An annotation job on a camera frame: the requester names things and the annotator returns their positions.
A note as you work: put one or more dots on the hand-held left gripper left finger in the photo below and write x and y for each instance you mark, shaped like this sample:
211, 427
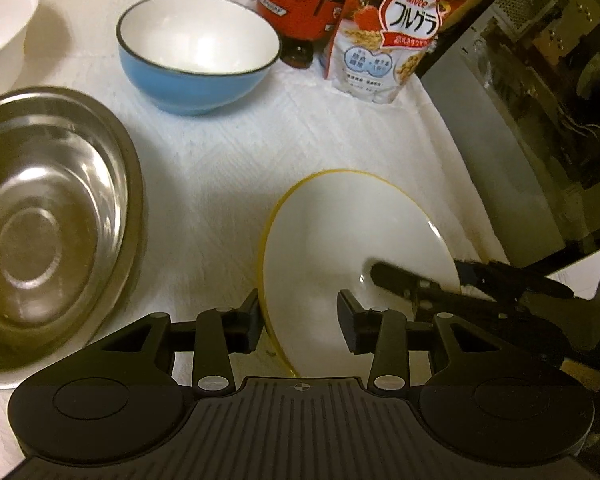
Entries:
251, 324

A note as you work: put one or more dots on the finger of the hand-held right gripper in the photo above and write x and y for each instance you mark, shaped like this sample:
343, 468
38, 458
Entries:
395, 275
510, 275

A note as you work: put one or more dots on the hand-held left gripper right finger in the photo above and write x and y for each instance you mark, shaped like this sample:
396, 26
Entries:
347, 320

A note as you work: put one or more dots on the white plate with yellow rim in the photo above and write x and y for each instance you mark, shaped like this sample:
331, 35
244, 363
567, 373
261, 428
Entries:
340, 235

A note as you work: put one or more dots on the stainless steel bowl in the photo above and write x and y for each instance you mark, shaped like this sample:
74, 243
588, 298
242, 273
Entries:
45, 230

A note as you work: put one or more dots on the blue bowl with white inside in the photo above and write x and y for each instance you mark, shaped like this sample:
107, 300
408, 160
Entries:
195, 80

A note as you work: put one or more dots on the black glass-sided computer case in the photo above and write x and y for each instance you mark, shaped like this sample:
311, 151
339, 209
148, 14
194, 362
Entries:
540, 110

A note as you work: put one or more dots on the white tablecloth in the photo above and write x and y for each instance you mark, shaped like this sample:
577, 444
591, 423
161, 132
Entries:
205, 160

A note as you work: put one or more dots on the cereal bag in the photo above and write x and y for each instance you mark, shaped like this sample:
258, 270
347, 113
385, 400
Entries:
390, 35

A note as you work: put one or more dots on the brown glass bottle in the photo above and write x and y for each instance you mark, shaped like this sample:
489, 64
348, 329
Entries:
297, 52

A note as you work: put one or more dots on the red drink package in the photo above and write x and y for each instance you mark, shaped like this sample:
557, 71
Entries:
300, 5

